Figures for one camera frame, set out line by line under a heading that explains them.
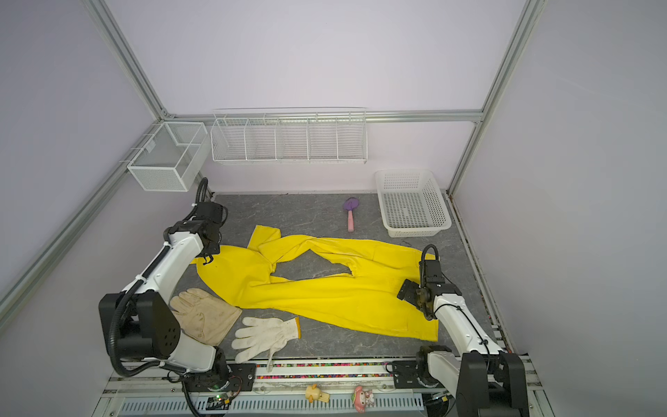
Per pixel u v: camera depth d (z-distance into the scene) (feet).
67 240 1.96
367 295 2.97
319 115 3.05
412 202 3.79
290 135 3.24
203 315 2.79
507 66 2.63
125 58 2.53
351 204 3.78
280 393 2.36
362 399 2.23
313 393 2.23
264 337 2.66
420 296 2.07
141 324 1.40
